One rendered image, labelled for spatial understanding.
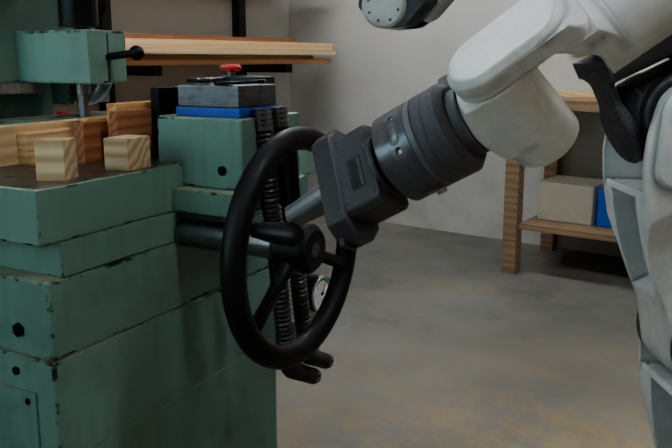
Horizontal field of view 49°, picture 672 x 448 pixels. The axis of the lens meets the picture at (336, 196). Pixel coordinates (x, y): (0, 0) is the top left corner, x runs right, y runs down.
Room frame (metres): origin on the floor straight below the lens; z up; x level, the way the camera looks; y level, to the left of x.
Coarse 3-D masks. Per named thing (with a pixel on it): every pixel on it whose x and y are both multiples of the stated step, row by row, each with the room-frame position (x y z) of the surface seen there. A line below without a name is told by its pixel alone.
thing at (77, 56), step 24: (24, 48) 1.02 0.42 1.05; (48, 48) 1.00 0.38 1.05; (72, 48) 0.98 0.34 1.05; (96, 48) 0.98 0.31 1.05; (120, 48) 1.02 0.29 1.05; (24, 72) 1.03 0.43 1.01; (48, 72) 1.00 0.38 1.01; (72, 72) 0.98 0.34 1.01; (96, 72) 0.98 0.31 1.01; (120, 72) 1.02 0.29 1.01
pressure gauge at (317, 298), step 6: (306, 276) 1.15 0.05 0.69; (312, 276) 1.14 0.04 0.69; (318, 276) 1.14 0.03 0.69; (324, 276) 1.15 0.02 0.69; (306, 282) 1.13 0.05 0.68; (312, 282) 1.13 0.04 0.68; (318, 282) 1.14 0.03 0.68; (324, 282) 1.15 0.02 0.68; (312, 288) 1.12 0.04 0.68; (318, 288) 1.14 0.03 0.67; (324, 288) 1.15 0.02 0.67; (312, 294) 1.12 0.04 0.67; (318, 294) 1.14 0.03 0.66; (324, 294) 1.15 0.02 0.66; (312, 300) 1.12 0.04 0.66; (318, 300) 1.14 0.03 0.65; (312, 306) 1.12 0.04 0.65; (318, 306) 1.14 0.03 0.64
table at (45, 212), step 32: (0, 192) 0.77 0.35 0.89; (32, 192) 0.75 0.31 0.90; (64, 192) 0.78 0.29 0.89; (96, 192) 0.82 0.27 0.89; (128, 192) 0.86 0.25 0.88; (160, 192) 0.91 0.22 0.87; (192, 192) 0.92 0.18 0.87; (224, 192) 0.90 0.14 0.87; (0, 224) 0.77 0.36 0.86; (32, 224) 0.75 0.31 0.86; (64, 224) 0.78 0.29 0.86; (96, 224) 0.81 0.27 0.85
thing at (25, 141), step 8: (64, 128) 1.00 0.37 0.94; (72, 128) 1.00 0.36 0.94; (16, 136) 0.93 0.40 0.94; (24, 136) 0.93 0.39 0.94; (32, 136) 0.93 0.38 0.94; (40, 136) 0.94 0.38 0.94; (48, 136) 0.95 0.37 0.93; (56, 136) 0.97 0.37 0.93; (64, 136) 0.98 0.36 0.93; (72, 136) 0.99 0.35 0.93; (24, 144) 0.93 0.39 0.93; (32, 144) 0.93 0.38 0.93; (24, 152) 0.93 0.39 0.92; (32, 152) 0.93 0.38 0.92; (24, 160) 0.93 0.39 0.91; (32, 160) 0.93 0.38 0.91
